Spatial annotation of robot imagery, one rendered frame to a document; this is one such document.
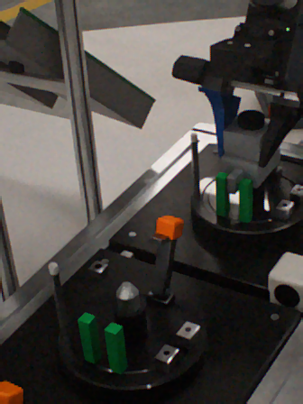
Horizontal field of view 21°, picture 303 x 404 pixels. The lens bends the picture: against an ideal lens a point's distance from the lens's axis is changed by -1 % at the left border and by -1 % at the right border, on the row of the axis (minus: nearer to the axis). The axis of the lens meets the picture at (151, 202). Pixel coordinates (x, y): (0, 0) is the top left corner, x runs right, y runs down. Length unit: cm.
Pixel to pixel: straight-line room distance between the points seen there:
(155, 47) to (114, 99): 64
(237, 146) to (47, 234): 36
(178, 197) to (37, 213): 27
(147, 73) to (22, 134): 30
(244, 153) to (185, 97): 58
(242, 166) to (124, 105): 23
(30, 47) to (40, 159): 42
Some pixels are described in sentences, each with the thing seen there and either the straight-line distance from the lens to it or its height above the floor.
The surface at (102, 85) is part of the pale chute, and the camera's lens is 101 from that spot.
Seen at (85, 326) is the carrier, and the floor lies 103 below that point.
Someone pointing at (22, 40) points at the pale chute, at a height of 118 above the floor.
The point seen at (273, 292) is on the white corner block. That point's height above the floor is 97.
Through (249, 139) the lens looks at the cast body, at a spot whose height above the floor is 108.
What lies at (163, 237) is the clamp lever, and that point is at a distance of 75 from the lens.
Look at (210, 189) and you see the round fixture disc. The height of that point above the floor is 99.
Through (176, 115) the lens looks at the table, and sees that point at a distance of 139.
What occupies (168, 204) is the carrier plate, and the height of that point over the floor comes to 97.
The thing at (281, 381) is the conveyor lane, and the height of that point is 96.
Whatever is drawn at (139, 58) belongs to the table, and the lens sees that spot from 162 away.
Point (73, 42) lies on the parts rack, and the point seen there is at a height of 117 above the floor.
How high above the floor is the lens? 151
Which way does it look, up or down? 34 degrees down
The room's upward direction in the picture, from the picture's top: 5 degrees counter-clockwise
